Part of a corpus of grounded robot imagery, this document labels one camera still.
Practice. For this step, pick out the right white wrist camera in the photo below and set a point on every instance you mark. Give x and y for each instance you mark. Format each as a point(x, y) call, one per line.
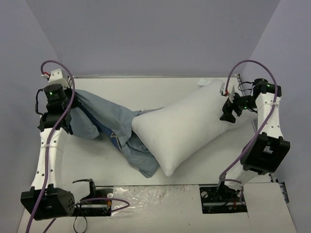
point(228, 89)

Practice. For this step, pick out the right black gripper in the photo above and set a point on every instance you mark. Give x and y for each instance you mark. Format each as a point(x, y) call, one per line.
point(228, 110)

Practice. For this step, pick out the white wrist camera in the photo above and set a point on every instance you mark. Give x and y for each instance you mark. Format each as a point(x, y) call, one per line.
point(56, 77)
point(228, 89)

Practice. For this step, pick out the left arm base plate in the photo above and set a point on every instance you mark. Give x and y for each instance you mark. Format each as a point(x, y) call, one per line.
point(96, 208)

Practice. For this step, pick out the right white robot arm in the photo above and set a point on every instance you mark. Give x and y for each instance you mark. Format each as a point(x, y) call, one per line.
point(267, 149)

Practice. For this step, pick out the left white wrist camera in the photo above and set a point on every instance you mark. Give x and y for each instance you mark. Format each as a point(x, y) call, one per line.
point(56, 77)

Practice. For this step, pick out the blue pillowcase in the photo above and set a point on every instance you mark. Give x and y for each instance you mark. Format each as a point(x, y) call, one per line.
point(94, 116)

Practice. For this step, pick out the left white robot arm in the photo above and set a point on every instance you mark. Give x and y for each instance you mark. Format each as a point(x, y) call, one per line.
point(48, 197)

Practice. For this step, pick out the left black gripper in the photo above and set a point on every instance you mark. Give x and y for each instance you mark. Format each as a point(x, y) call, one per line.
point(73, 101)

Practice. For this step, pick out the white pillow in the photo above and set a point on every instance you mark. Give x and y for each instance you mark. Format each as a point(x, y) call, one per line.
point(175, 132)

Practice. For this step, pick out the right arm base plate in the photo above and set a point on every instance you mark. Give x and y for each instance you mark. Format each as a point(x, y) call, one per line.
point(214, 201)

